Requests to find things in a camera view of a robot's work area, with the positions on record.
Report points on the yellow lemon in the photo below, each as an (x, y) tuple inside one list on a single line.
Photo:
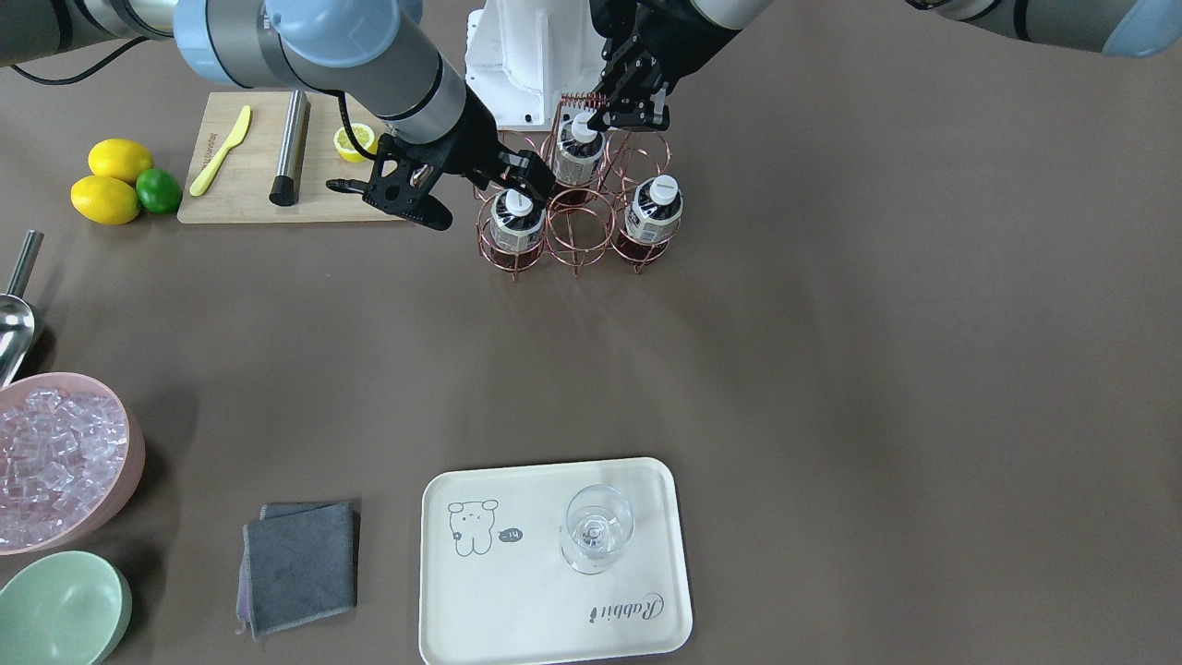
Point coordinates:
[(124, 159), (105, 200)]

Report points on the steel muddler black tip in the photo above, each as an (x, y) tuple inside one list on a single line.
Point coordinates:
[(286, 182)]

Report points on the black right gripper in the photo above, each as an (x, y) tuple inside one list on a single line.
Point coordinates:
[(477, 139)]

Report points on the yellow lemon upper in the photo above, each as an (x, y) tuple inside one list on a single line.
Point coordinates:
[(124, 159)]

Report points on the green bowl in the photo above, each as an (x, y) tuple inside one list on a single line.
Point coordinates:
[(73, 607)]

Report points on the yellow plastic knife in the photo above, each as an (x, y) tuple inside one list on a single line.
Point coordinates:
[(234, 139)]

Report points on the yellow lemon lower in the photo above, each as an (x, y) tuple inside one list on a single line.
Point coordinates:
[(105, 200)]

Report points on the half lemon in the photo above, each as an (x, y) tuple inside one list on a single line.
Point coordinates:
[(353, 143)]

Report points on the clear wine glass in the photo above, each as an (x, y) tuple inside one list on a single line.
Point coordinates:
[(597, 528)]

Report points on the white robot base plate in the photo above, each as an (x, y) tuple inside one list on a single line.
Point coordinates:
[(523, 56)]

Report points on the pink bowl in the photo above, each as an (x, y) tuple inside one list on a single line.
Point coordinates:
[(128, 478)]

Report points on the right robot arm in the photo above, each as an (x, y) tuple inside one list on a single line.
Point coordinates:
[(374, 52)]

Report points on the bamboo cutting board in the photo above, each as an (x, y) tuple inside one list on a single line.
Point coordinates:
[(240, 192)]

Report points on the clear ice cubes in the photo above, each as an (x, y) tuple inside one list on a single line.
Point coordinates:
[(62, 452)]

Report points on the steel ice scoop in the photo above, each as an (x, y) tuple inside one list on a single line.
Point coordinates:
[(19, 325)]

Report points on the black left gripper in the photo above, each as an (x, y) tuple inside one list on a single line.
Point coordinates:
[(672, 44)]

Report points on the tea bottle near left arm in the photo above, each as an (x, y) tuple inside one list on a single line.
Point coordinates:
[(577, 159)]

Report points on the copper wire bottle basket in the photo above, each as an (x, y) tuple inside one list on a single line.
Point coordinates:
[(614, 195)]

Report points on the green lime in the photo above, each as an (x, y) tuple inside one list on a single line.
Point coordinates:
[(158, 191)]

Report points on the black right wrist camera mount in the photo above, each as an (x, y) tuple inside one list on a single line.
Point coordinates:
[(400, 182)]

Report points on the grey folded cloth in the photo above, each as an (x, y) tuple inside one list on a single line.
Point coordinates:
[(299, 565)]

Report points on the tea bottle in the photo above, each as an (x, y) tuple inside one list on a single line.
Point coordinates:
[(650, 220), (516, 229)]

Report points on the cream rabbit tray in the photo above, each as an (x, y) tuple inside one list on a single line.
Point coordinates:
[(494, 587)]

